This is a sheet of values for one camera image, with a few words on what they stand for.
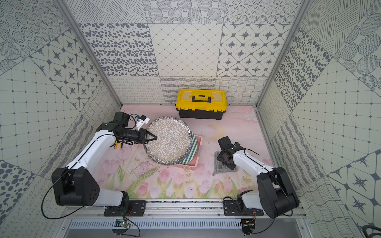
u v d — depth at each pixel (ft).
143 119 2.46
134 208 2.40
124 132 2.21
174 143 2.66
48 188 2.12
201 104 3.26
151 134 2.47
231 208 2.40
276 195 1.37
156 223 2.30
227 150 2.20
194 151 2.97
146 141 2.40
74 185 1.35
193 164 2.77
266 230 2.27
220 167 2.88
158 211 2.43
